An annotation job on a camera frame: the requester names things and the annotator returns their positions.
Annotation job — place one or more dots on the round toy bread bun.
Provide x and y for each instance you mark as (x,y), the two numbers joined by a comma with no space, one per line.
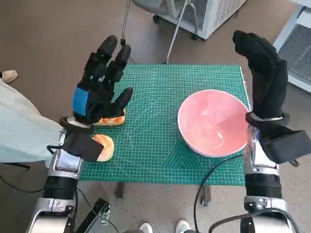
(107,148)

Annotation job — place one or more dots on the long striped toy bread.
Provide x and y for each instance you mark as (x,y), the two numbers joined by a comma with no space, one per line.
(113,120)

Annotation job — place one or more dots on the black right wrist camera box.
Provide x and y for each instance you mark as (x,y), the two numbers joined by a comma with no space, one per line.
(286,145)

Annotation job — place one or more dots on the grey chair with metal legs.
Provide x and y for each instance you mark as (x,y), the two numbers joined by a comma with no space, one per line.
(145,4)

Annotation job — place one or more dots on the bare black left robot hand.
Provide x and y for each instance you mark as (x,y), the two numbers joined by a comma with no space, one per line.
(97,97)

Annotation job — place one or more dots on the black metal bracket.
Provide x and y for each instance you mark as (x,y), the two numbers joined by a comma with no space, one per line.
(94,216)

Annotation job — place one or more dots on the dark table leg with caster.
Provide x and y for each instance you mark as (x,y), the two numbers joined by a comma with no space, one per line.
(206,195)

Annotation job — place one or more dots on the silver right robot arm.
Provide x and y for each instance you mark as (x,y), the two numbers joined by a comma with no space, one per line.
(262,184)

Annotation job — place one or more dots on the person's beige shoe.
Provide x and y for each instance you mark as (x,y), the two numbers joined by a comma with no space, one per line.
(8,75)

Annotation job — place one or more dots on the white vented cabinet on casters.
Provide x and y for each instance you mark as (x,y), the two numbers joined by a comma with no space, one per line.
(213,17)

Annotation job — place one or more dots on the white cabinet with mesh panel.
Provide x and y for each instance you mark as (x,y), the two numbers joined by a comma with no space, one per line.
(296,53)

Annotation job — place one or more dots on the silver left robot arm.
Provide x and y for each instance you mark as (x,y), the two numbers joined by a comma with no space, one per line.
(60,184)

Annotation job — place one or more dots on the white shoe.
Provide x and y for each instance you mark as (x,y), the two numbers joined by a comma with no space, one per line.
(145,228)
(182,227)

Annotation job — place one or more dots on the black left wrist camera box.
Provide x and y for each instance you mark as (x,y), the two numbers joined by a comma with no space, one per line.
(80,146)

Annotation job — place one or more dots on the pink bowl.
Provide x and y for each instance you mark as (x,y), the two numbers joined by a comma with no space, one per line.
(211,121)

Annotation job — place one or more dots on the green cutting mat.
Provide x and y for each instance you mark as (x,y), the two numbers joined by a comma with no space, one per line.
(150,145)

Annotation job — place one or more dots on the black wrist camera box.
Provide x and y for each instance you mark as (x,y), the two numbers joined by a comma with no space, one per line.
(80,146)
(286,145)

